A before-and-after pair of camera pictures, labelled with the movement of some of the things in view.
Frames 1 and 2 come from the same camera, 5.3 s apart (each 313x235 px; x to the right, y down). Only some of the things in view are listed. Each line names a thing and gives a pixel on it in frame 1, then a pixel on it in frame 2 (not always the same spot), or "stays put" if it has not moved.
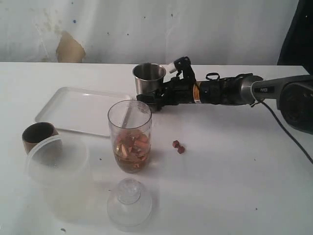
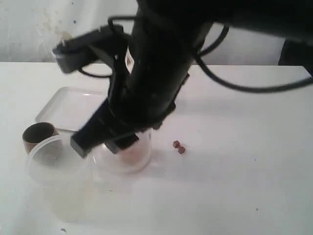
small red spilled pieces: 181,150 stays put
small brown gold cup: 35,132 stays put
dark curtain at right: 297,49 stays put
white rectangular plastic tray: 82,110 stays put
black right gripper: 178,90 to 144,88
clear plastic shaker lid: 130,208 to 114,173
